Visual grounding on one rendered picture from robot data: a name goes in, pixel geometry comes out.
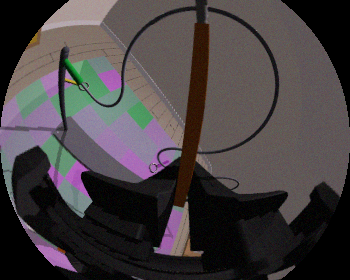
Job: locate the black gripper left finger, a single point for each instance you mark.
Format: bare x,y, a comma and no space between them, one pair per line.
150,200

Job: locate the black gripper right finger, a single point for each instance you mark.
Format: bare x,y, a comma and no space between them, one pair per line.
212,206

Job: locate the grey hoop with orange handle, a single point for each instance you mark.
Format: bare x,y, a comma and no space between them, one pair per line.
195,102

